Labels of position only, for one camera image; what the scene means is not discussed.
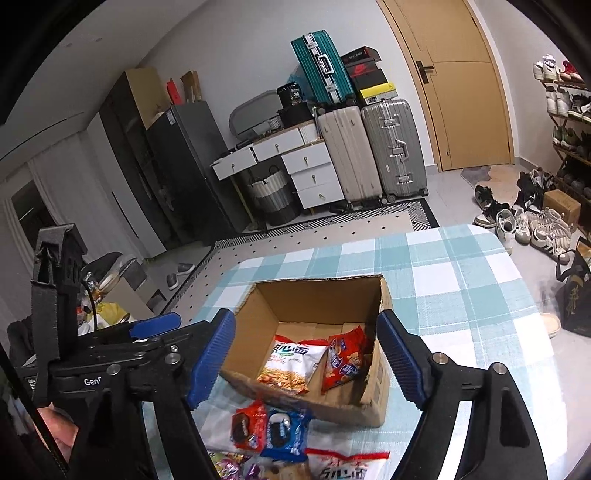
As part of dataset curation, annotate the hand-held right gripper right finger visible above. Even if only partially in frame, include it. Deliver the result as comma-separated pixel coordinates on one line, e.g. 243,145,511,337
376,310,571,480

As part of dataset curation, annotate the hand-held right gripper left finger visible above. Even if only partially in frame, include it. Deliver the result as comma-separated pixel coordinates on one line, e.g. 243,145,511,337
78,308,237,480

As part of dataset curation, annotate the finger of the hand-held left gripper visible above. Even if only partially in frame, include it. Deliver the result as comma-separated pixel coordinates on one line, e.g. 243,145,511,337
78,312,182,365

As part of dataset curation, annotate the red snack packet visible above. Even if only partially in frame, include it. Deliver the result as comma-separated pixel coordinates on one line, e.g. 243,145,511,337
322,325,368,393

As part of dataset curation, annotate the red cookie packet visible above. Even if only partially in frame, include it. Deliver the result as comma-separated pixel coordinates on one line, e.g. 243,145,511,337
231,401,271,450

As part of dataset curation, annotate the white red noodle snack bag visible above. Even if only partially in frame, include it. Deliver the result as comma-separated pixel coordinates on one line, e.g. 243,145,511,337
256,333,329,394
305,448,391,480

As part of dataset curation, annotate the brown cardboard box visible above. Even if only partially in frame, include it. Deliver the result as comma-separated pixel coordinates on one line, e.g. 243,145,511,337
221,273,393,428

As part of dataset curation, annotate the blue cookie packet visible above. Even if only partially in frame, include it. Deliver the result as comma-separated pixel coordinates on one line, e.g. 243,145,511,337
259,408,312,462

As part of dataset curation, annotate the colourful candy bag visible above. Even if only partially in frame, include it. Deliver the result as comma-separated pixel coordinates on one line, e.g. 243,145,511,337
208,450,260,480

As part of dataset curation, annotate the clear raisin bread packet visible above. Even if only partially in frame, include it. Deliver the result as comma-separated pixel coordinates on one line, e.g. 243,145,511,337
265,462,315,480

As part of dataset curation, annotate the person's left hand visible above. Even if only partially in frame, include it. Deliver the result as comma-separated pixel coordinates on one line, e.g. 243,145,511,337
39,408,80,462

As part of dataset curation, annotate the yellow plastic bag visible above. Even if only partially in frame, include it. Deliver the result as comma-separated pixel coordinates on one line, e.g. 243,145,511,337
98,301,136,325

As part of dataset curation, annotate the white wardrobe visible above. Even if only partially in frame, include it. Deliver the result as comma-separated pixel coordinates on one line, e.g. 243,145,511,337
0,111,162,324

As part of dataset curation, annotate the dark tall cabinet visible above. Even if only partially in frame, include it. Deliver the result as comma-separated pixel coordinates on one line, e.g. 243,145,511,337
99,74,176,256

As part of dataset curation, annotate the grey refrigerator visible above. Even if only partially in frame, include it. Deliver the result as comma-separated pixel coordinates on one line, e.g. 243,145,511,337
147,102,253,246

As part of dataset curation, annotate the grey white laundry basket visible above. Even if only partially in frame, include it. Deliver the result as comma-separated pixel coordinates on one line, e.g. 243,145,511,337
245,168,302,227

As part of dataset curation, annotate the black tote bag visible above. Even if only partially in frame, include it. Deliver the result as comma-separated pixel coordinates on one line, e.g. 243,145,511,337
554,240,591,337

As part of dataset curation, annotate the pile of shoes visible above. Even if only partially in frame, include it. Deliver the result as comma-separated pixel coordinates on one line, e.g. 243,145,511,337
473,168,579,265

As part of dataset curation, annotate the fluffy door mat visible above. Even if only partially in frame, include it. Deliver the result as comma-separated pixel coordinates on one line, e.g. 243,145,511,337
461,165,525,186

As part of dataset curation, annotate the beige suitcase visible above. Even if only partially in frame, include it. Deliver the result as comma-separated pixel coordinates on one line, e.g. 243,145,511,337
313,106,384,207

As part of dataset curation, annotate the white drawer desk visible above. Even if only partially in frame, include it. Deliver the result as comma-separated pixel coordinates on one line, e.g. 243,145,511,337
212,124,345,212

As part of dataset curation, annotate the silver suitcase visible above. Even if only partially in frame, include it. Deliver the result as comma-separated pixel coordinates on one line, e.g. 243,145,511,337
361,98,430,202

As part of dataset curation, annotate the tall cardboard carton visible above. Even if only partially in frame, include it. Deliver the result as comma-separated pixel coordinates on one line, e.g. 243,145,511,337
126,68,170,131

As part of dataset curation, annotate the small cardboard carton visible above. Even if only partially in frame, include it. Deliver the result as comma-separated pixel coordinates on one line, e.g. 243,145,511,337
542,189,583,228

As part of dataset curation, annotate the grey rounded panel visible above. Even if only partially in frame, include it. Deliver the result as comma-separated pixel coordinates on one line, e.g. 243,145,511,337
229,91,283,139

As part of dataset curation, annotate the flat brown cardboard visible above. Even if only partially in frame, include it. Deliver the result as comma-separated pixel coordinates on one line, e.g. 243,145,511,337
180,70,204,103

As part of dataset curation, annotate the black storage box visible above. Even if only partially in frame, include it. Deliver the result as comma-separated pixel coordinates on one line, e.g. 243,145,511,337
278,104,317,129

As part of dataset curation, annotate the black canister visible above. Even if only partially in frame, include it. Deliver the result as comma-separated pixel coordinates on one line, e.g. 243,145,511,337
277,84,304,108

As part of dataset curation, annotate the yellow white box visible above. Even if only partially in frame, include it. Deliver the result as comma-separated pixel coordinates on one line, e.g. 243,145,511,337
359,85,399,105

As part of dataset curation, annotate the wooden shoe rack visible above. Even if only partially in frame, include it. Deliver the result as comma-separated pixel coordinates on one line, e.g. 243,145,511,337
533,69,591,204

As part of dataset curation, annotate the wooden door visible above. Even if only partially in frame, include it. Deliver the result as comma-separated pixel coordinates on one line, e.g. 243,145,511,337
376,0,515,172

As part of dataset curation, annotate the black box with yellow label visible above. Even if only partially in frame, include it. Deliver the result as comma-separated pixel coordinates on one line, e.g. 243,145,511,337
353,69,396,92

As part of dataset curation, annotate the teal suitcase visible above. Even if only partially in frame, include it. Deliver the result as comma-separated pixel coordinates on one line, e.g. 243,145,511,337
291,30,357,108

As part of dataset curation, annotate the row of racked sneakers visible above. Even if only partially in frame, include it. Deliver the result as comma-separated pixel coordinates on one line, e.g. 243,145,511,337
533,54,591,155

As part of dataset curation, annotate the black shoe box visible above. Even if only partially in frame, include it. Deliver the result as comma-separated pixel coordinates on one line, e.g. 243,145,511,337
341,46,382,66

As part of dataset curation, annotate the black cable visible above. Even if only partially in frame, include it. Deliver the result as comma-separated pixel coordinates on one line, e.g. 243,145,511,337
82,276,100,334

